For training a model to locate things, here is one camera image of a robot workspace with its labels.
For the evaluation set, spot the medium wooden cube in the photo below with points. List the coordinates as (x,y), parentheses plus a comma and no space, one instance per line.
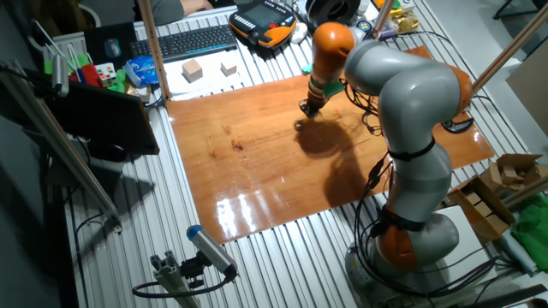
(228,67)

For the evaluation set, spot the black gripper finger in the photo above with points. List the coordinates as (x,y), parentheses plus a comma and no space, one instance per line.
(304,107)
(313,114)

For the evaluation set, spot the bare person hand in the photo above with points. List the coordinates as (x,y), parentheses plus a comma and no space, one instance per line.
(196,5)

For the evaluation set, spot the black computer keyboard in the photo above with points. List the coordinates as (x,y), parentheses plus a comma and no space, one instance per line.
(184,43)

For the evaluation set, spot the red box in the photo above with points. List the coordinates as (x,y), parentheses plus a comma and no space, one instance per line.
(90,73)

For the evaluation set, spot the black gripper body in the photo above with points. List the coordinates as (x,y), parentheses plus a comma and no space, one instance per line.
(317,100)

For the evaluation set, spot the blue plastic bag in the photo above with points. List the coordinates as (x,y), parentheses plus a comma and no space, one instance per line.
(143,70)

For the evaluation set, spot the long aluminium bar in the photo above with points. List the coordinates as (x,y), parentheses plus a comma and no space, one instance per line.
(60,145)

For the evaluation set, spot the gold foil bag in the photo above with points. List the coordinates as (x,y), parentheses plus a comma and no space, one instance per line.
(404,22)

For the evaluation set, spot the grey sleeved forearm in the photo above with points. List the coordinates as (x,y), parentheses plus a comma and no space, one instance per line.
(167,9)

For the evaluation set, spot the silver camera with blue cap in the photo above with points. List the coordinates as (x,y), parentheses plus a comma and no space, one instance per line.
(212,250)

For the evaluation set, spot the wooden frame pole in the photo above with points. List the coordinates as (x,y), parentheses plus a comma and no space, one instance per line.
(509,51)
(153,47)
(384,17)

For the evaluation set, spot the green cloth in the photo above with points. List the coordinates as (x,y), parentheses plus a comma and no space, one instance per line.
(533,235)

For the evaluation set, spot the silver stick camera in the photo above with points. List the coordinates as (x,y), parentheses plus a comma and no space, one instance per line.
(60,75)

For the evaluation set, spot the black mouse pad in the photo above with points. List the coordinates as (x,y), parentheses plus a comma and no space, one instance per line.
(96,43)

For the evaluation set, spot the large wooden cube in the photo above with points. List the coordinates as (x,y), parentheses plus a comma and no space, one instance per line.
(192,70)

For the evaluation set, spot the white rounded object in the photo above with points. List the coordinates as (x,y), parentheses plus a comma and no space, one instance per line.
(299,33)

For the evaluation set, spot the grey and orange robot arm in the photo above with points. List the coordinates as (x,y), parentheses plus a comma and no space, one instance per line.
(411,111)

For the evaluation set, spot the round blue badge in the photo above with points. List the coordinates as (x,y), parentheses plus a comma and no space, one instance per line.
(364,26)

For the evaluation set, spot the grey computer mouse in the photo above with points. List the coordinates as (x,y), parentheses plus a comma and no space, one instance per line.
(112,48)

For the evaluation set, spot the white paper sheet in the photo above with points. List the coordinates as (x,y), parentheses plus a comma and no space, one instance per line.
(214,85)

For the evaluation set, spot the orange and black teach pendant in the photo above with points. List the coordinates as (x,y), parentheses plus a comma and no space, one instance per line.
(263,21)

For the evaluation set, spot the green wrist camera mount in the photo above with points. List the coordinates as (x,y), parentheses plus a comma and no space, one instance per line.
(333,88)

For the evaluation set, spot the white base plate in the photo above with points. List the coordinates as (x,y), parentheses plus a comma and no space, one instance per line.
(471,244)

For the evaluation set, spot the colourful puzzle cube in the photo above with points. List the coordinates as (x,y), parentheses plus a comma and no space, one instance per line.
(105,73)

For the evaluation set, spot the grey aluminium profile post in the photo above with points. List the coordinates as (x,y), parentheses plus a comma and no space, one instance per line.
(173,282)

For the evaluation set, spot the open cardboard box with blocks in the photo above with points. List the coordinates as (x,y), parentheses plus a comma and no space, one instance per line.
(484,209)

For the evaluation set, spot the cardboard box of wood scraps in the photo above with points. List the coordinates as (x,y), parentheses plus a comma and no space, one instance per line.
(514,171)

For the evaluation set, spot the glossy orange wooden board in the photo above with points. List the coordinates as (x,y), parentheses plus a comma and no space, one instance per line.
(257,171)

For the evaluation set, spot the black filament spool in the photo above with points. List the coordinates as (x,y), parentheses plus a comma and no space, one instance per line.
(334,10)

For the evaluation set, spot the black flat monitor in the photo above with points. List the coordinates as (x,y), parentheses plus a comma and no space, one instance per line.
(107,117)

